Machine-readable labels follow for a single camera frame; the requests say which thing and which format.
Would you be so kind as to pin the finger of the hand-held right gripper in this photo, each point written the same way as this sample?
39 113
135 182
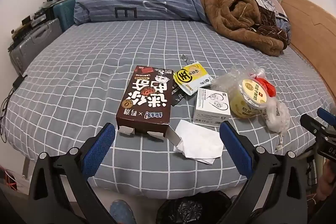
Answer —
309 121
325 114

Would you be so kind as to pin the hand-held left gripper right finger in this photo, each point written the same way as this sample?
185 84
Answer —
236 148

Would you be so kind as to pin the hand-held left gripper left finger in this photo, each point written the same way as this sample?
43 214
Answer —
101 145

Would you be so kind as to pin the yellow lidded cup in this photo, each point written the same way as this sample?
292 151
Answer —
246 98

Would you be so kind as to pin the brown snack box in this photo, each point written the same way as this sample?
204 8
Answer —
147 98

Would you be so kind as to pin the clear plastic bag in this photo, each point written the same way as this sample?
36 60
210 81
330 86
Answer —
228 79

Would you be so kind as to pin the black-lined trash bin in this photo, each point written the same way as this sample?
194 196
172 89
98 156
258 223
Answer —
189 208

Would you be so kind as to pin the yellow snack packet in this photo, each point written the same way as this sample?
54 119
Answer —
191 77

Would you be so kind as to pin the white earphone box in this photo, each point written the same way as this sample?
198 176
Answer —
210 106

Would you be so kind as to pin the blue slipper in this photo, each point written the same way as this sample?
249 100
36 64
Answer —
120 212

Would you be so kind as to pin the grey checked bed sheet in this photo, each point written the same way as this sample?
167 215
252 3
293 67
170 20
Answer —
92 69

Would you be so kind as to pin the small black wrapper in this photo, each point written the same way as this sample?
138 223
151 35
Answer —
178 96

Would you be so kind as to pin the small silver foil scrap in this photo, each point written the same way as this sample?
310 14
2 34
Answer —
183 57

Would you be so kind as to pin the grey suitcase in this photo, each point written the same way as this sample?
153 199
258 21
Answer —
34 40

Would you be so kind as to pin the teal suitcase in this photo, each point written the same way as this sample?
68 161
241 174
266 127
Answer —
65 14

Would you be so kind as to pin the brown fleece blanket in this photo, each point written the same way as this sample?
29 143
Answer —
223 8

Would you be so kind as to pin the blue-grey striped duvet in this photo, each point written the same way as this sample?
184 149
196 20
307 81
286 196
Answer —
147 1

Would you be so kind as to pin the wooden bed frame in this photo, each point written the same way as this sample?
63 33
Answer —
309 29

